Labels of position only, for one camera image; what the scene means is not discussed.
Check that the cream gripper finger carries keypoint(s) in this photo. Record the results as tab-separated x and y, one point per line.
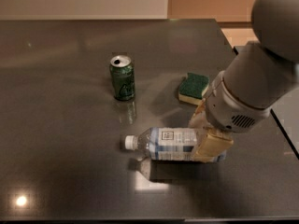
211	143
198	119

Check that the grey robot gripper body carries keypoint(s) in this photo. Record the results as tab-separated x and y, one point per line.
231	109

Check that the blue label plastic water bottle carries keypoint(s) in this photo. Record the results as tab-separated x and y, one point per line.
172	144

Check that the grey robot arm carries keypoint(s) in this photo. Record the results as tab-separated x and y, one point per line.
276	25

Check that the green soda can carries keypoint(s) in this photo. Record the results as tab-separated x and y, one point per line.
123	77

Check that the green and yellow sponge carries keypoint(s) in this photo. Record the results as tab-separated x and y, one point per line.
193	88

